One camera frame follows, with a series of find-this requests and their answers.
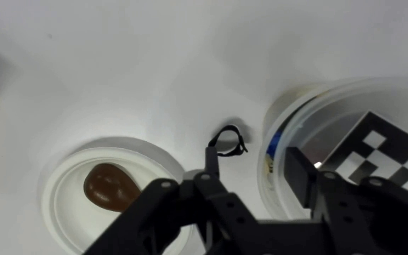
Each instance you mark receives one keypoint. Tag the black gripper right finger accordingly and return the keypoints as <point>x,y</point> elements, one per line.
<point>375,217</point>

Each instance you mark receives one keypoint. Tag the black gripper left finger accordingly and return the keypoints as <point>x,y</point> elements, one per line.
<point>181,217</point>

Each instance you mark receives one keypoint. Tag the white lid with marker tag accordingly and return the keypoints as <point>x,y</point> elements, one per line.
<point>355,108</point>

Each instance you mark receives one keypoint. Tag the clear round container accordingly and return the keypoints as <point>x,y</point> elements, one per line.
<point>270,156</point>

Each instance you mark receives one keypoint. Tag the brown toy chicken drumstick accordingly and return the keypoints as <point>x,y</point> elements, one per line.
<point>110,186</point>

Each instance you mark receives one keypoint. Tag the black binder clip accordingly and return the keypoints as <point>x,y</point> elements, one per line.
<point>239,146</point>

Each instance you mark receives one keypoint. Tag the white round plate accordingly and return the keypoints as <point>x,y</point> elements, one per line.
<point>67,189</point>

